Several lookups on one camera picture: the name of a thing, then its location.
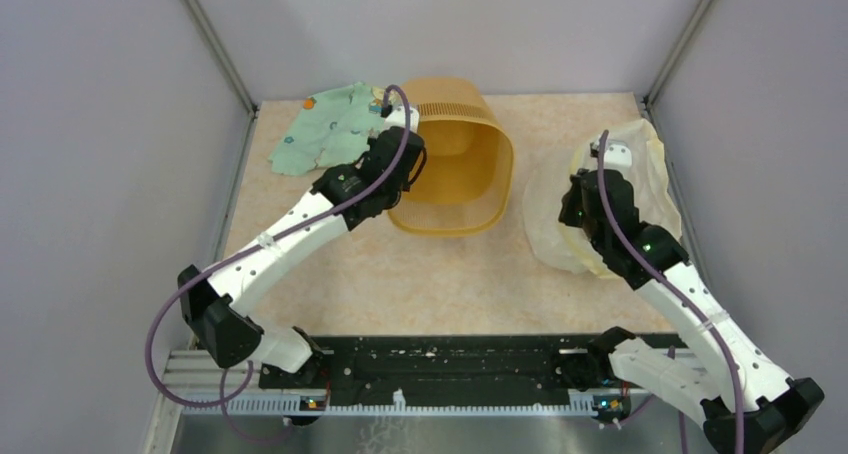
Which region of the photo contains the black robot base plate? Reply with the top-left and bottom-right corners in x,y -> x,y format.
258,334 -> 690,409

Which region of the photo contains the orange plastic trash bin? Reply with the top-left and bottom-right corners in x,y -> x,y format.
389,77 -> 514,237

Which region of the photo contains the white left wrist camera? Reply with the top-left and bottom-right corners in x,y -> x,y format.
380,103 -> 420,133

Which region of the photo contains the aluminium frame post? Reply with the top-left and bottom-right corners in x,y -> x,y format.
643,0 -> 718,111
180,0 -> 258,118

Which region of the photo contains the green patterned cloth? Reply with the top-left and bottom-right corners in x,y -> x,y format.
269,82 -> 385,176

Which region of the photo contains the right aluminium frame post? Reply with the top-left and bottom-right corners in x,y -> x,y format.
643,0 -> 718,111

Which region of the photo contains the left aluminium frame post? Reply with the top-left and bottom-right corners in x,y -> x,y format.
180,0 -> 258,118

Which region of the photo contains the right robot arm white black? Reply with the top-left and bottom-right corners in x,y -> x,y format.
558,169 -> 825,453

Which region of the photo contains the translucent yellowish trash bag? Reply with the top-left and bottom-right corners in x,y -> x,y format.
522,119 -> 683,279

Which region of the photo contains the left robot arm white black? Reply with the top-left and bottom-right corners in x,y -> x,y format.
178,127 -> 427,388

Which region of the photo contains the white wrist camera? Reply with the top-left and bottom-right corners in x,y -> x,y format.
380,103 -> 420,133
590,138 -> 634,174

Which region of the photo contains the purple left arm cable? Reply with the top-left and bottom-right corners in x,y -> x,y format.
144,83 -> 412,447

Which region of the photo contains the grey slotted cable duct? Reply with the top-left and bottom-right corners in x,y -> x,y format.
181,389 -> 598,418

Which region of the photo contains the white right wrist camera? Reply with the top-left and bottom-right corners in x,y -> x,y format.
590,138 -> 634,174

